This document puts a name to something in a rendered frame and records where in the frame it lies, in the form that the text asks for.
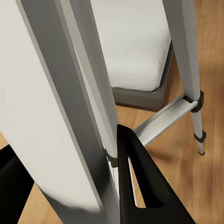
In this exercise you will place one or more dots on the bed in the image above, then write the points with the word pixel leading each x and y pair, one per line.
pixel 137 49

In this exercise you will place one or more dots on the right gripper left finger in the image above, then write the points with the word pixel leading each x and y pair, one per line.
pixel 15 186

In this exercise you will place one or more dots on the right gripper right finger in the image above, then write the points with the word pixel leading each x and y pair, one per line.
pixel 162 204

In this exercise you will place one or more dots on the camera tripod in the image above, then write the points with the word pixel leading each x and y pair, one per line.
pixel 57 110

